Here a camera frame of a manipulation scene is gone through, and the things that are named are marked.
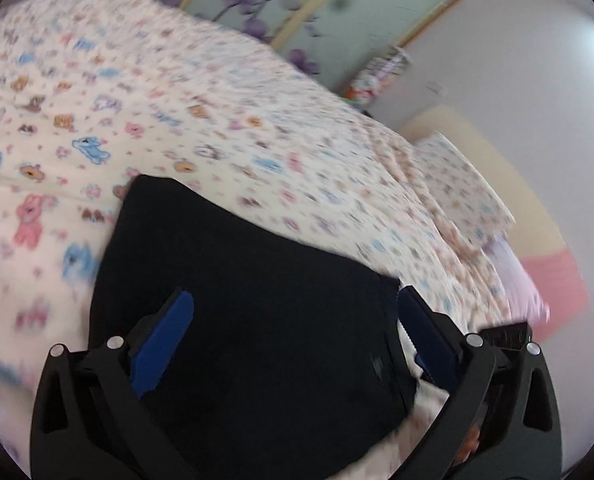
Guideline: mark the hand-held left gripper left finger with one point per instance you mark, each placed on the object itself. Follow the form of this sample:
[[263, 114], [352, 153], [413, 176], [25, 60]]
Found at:
[[162, 340]]

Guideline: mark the printed pillow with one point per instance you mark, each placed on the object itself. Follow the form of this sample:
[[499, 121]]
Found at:
[[462, 185]]

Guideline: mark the floral sliding wardrobe doors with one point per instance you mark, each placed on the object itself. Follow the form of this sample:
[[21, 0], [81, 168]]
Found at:
[[427, 15]]

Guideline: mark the printed fleece blanket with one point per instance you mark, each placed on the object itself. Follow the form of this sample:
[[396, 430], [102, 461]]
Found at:
[[177, 110]]

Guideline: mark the lavender pillow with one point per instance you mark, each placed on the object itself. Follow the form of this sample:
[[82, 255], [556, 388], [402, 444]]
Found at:
[[522, 285]]

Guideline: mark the pink pillow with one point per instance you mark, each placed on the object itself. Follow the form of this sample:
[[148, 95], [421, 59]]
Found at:
[[562, 290]]

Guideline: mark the black pants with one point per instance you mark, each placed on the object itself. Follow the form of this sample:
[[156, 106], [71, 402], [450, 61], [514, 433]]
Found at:
[[252, 310]]

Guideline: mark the clear tube of plush toys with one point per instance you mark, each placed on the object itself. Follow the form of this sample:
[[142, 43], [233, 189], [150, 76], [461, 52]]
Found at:
[[372, 80]]

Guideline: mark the cream bed headboard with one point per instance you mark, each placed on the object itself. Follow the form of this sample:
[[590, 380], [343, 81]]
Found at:
[[522, 180]]

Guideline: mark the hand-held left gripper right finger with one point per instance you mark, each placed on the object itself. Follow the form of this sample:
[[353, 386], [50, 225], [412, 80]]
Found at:
[[427, 335]]

